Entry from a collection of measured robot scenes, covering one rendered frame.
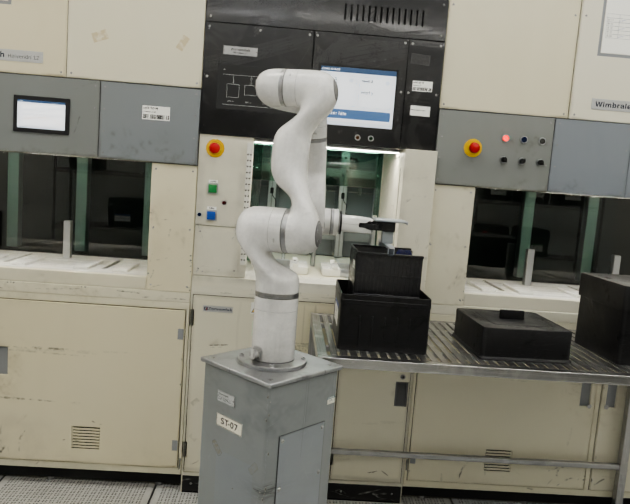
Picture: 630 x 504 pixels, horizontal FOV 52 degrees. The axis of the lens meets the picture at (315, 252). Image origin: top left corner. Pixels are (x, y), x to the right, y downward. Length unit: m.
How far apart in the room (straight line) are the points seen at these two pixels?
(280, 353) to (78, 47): 1.40
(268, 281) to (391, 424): 1.12
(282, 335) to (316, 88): 0.66
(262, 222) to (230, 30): 0.99
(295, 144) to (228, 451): 0.83
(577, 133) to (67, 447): 2.29
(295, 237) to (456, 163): 0.99
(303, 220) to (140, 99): 1.02
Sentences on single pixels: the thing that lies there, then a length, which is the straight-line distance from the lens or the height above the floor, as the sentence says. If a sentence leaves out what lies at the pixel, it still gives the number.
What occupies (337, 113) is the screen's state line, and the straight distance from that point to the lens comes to 2.43.
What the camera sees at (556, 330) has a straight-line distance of 2.13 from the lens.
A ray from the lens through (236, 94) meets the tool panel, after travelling 2.44.
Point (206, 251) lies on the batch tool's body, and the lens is 2.46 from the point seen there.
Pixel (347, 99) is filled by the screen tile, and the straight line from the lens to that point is 2.44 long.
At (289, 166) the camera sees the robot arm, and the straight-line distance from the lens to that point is 1.70.
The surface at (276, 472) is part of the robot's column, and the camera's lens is 1.75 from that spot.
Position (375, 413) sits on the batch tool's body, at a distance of 2.61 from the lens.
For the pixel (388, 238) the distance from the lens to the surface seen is 2.04.
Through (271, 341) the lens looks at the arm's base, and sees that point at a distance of 1.72.
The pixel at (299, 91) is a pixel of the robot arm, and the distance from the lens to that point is 1.75.
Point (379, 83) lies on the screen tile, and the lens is 2.46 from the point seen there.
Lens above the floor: 1.28
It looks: 7 degrees down
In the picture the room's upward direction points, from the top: 4 degrees clockwise
